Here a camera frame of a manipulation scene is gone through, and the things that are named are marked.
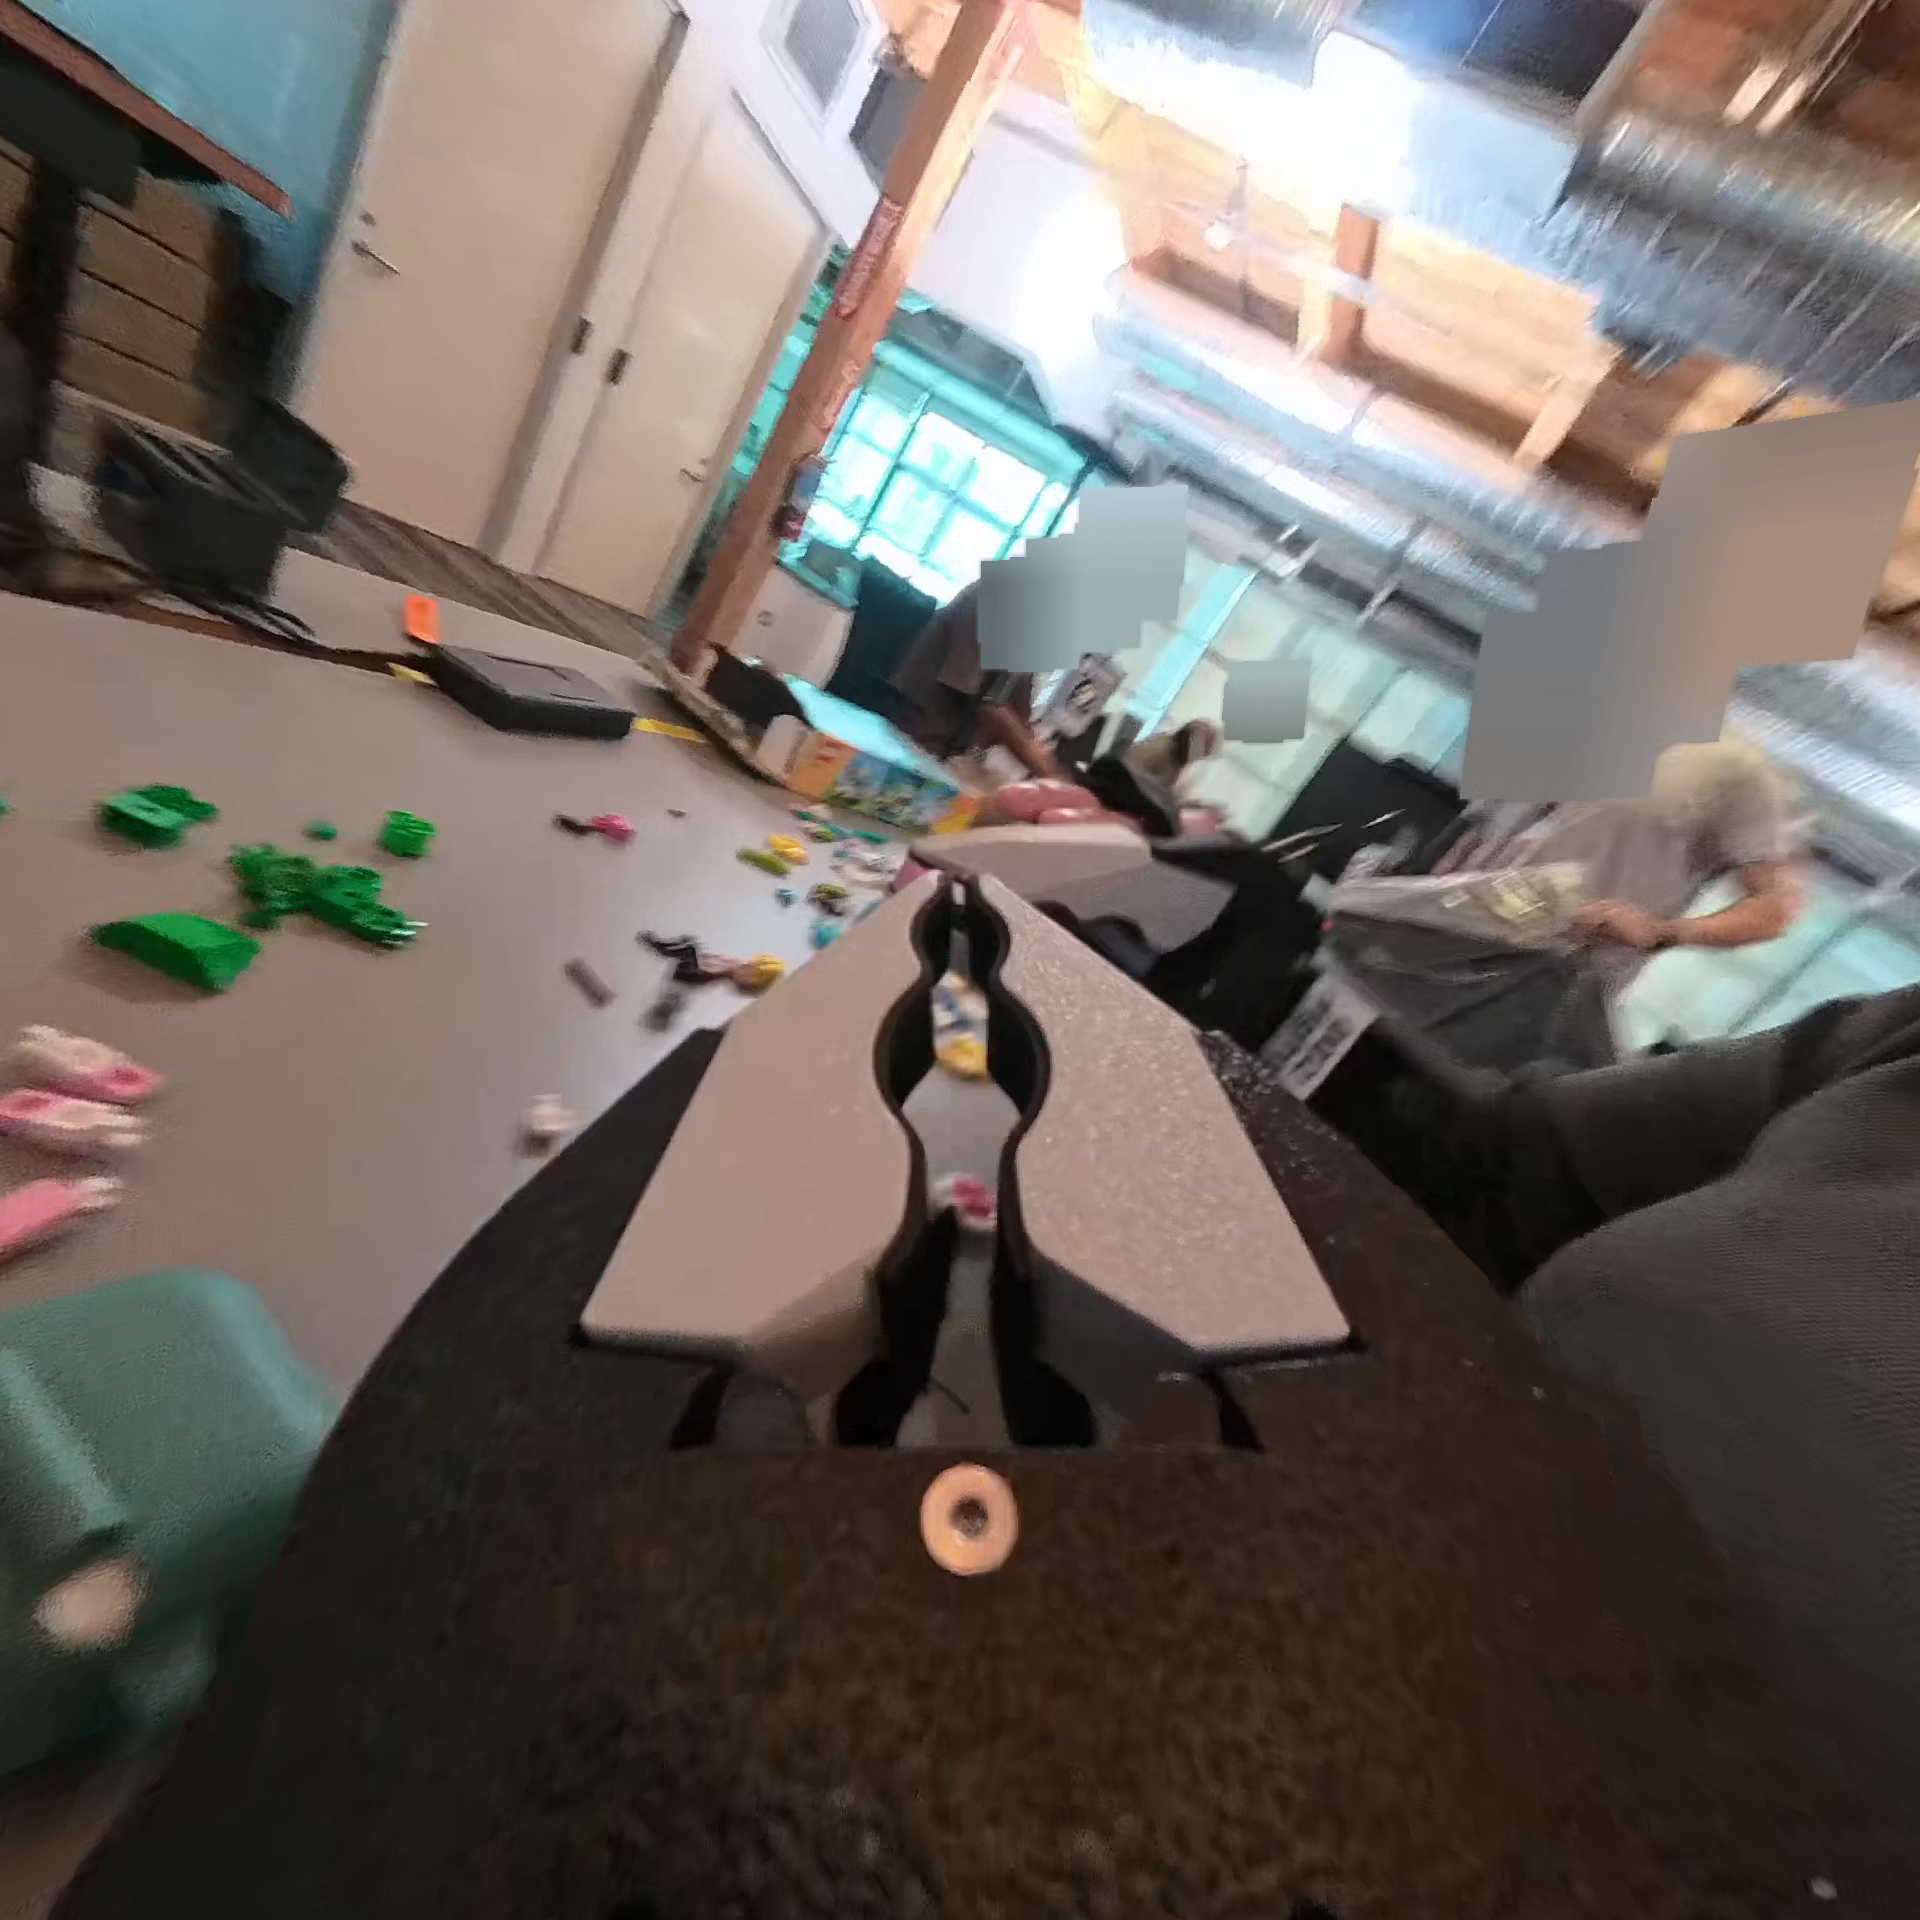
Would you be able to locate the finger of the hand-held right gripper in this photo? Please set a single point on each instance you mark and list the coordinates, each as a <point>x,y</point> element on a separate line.
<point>1162,908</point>
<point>1036,855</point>

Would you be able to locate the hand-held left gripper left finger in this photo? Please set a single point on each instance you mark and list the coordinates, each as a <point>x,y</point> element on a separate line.
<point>751,1200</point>

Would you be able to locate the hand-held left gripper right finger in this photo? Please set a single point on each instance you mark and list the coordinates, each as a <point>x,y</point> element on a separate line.
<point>1186,1200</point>

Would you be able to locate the pile of colourful toy bricks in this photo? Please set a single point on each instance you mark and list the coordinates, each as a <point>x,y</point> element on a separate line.
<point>839,869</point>

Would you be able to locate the pink brick with white clip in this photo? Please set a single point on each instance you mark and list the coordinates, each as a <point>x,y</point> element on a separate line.
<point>84,1066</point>
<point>54,1212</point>
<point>68,1122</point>

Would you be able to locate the person's right forearm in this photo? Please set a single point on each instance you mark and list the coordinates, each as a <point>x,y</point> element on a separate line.
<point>1622,1125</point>

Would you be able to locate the grey desk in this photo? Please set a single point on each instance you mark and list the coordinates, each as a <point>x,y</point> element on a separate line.
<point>375,1050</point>

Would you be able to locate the grey plastic bag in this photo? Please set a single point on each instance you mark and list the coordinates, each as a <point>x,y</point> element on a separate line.
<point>1471,961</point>

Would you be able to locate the yellow cardboard toy box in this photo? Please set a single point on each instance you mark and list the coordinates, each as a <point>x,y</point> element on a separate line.
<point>856,773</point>

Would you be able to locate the round white plate magenta studs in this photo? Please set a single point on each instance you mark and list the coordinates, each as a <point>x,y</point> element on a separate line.
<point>960,1200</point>

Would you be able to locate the small grey studded brick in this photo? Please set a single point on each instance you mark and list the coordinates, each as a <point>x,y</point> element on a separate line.
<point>662,1009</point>

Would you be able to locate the yellow round brick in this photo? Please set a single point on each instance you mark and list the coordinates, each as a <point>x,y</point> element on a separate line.
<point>758,972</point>

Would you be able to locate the black office chair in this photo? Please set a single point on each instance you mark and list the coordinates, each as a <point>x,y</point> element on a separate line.
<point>886,646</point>

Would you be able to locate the dark brown wedge brick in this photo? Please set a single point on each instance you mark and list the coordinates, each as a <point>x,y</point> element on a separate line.
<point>662,944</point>

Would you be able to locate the grey bar piece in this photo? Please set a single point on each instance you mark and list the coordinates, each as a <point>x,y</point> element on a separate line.
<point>589,984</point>

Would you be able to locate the teal framed window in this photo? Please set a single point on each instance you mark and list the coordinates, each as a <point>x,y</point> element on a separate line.
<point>932,481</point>

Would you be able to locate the red fire extinguisher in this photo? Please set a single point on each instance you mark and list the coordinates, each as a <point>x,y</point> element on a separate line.
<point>804,494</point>

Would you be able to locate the black flat case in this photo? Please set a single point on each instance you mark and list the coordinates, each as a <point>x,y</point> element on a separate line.
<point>533,698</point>

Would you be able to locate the wooden pillar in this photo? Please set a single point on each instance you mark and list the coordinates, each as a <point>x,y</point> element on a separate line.
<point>839,345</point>

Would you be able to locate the white door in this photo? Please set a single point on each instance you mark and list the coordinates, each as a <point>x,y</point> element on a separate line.
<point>482,254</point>
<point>662,345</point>

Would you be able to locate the group of green toy bricks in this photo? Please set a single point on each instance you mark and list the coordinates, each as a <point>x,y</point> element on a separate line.
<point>166,949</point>

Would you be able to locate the person's torso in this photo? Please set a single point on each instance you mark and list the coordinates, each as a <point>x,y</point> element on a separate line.
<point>1770,1500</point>

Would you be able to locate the small orange tag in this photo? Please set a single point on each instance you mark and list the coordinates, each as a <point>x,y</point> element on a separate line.
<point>422,618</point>

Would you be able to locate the black battery charger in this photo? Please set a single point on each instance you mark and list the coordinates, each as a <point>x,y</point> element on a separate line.
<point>211,511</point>

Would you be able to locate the stacked cardboard boxes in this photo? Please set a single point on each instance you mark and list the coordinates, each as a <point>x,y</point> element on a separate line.
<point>135,300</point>

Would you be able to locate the black wall speaker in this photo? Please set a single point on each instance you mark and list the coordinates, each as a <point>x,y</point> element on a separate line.
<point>886,113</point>

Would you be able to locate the silver ceiling duct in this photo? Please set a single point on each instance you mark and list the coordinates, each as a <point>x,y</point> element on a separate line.
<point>1652,224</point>

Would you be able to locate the wall air vent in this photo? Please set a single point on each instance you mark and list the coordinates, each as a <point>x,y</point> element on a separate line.
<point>827,45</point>

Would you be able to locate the glass wall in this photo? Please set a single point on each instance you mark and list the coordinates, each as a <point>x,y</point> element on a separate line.
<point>270,76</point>

